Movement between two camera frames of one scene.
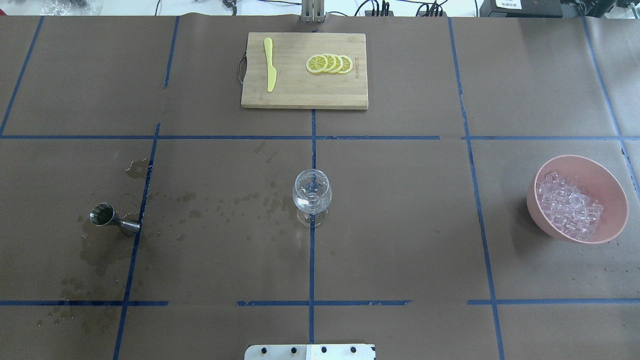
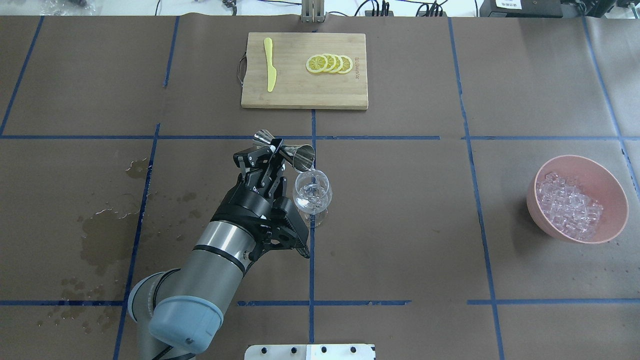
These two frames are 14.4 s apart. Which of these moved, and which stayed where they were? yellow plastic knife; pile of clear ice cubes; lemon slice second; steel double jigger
Moved: steel double jigger
Stayed: pile of clear ice cubes; lemon slice second; yellow plastic knife
